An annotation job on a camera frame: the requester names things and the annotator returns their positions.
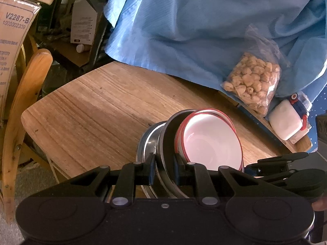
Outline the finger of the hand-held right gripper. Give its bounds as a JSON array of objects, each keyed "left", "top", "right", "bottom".
[
  {"left": 246, "top": 152, "right": 309, "bottom": 176},
  {"left": 257, "top": 169, "right": 298, "bottom": 185}
]

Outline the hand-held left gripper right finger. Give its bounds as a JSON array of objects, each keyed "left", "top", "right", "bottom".
[{"left": 174, "top": 153, "right": 270, "bottom": 207}]

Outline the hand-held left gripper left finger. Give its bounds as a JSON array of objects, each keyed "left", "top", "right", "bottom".
[{"left": 57, "top": 153, "right": 156, "bottom": 207}]

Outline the person's right hand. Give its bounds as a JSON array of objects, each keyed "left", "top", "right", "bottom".
[{"left": 312, "top": 199, "right": 327, "bottom": 212}]

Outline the wooden desk shelf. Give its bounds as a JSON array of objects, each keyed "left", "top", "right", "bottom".
[{"left": 218, "top": 89, "right": 313, "bottom": 154}]

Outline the white jug with blue lid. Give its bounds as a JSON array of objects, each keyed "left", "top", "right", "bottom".
[{"left": 268, "top": 92, "right": 312, "bottom": 141}]

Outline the blue white-dotted cloth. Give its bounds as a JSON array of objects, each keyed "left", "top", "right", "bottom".
[{"left": 305, "top": 71, "right": 327, "bottom": 154}]

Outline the clear bag of puffed snacks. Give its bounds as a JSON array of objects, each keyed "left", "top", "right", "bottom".
[{"left": 220, "top": 24, "right": 290, "bottom": 118}]

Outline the black plastic crate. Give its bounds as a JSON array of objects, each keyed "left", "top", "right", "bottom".
[{"left": 36, "top": 0, "right": 114, "bottom": 68}]

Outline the wooden chair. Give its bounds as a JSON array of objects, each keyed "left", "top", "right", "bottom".
[{"left": 0, "top": 34, "right": 54, "bottom": 225}]

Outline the plain blue cloth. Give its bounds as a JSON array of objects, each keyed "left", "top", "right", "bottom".
[{"left": 103, "top": 0, "right": 327, "bottom": 113}]

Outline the white carton box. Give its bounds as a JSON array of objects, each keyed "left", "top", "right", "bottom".
[{"left": 70, "top": 0, "right": 99, "bottom": 44}]

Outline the printed cardboard box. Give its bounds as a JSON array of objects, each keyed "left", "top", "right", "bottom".
[{"left": 0, "top": 0, "right": 42, "bottom": 121}]

